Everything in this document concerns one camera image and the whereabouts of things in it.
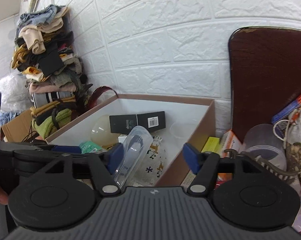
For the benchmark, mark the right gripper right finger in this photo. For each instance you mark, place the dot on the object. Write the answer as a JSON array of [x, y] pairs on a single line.
[[204, 167]]

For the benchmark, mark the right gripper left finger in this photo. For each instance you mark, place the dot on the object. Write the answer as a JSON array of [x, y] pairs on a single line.
[[102, 167]]

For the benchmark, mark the green label plastic bottle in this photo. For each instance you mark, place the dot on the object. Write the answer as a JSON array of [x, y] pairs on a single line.
[[90, 147]]

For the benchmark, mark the clear case with spoon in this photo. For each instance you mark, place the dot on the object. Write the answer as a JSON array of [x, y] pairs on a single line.
[[136, 146]]

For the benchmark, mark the white yellow medicine box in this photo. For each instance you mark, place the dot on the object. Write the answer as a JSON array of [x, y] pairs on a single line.
[[212, 145]]

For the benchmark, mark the brown hair claw clip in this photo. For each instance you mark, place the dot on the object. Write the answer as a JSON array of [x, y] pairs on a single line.
[[281, 174]]

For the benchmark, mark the brown cardboard box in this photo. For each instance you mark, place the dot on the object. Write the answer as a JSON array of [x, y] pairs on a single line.
[[17, 129]]

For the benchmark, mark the black barcode box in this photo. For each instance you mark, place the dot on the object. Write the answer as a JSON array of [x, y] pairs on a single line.
[[123, 124]]

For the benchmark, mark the white plastic bag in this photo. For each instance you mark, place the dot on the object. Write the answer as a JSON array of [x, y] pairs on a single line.
[[14, 93]]

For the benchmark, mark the pile of folded clothes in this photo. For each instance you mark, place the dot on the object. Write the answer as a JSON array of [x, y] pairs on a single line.
[[55, 75]]

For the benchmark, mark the drawstring pouch bag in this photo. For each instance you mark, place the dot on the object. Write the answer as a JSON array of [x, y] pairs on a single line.
[[287, 128]]

